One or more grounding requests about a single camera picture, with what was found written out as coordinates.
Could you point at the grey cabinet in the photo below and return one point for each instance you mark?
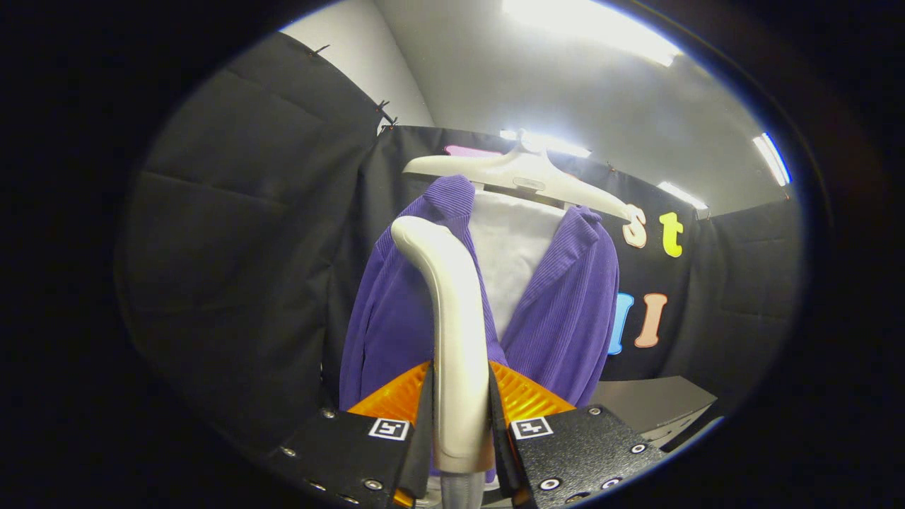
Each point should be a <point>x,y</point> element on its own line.
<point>650,403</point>

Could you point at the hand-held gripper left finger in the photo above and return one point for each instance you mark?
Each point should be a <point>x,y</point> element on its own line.
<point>339,445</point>

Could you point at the white plastic clothes hanger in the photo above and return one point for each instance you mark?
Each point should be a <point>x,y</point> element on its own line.
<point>523,173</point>

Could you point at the white garment steamer head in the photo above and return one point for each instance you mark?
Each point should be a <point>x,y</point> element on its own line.
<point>456,318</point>

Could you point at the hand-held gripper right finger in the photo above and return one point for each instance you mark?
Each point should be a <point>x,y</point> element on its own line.
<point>573,449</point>

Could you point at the large ceiling light panel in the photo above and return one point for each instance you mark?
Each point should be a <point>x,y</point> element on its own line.
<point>587,28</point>

